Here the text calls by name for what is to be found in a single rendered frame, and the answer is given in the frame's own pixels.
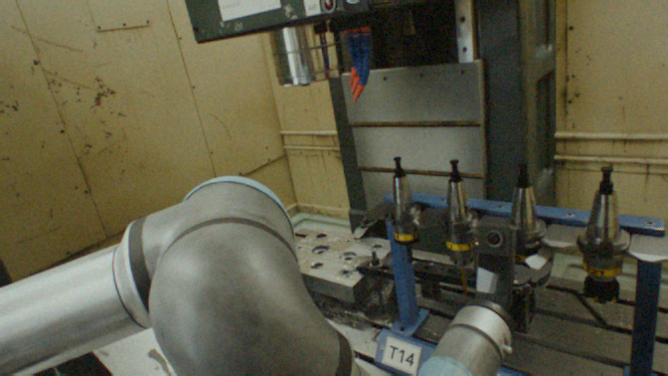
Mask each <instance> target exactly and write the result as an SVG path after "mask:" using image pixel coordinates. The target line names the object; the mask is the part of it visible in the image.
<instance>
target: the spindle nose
mask: <svg viewBox="0 0 668 376"><path fill-rule="evenodd" d="M335 21H337V20H335ZM335 21H329V22H322V23H316V24H310V25H305V26H299V27H294V28H288V29H283V30H278V31H273V32H268V33H267V35H268V40H269V45H270V50H271V53H272V59H273V64H274V68H275V73H276V78H277V79H278V84H279V85H280V86H281V87H296V86H303V85H309V84H315V83H320V82H324V81H329V80H333V79H336V78H339V77H342V76H343V75H344V67H343V66H344V61H343V55H342V49H341V44H340V36H339V32H337V33H330V31H329V25H328V23H330V22H335Z"/></svg>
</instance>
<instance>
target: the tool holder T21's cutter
mask: <svg viewBox="0 0 668 376"><path fill-rule="evenodd" d="M619 288H620V283H619V282H618V280H617V279H616V278H615V279H614V280H613V281H612V282H599V281H595V280H593V279H591V278H590V277H589V276H588V275H587V276H586V277H585V278H584V287H583V293H584V296H585V297H593V302H595V303H605V304H606V301H607V300H610V299H612V302H616V301H617V300H618V299H619Z"/></svg>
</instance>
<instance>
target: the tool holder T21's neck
mask: <svg viewBox="0 0 668 376"><path fill-rule="evenodd" d="M583 261H584V263H585V264H586V265H588V266H589V267H592V268H594V269H599V270H616V269H619V268H620V267H622V263H623V260H621V261H616V262H613V261H612V259H604V258H603V257H599V261H596V260H593V259H590V258H587V257H586V256H585V255H584V254H583Z"/></svg>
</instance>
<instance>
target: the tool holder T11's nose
mask: <svg viewBox="0 0 668 376"><path fill-rule="evenodd" d="M449 259H450V261H451V262H452V263H453V264H454V265H457V266H458V267H459V268H460V269H467V268H468V267H469V266H470V265H471V264H472V263H473V262H474V259H475V256H474V252H473V251H472V249H471V250H468V251H455V250H450V256H449Z"/></svg>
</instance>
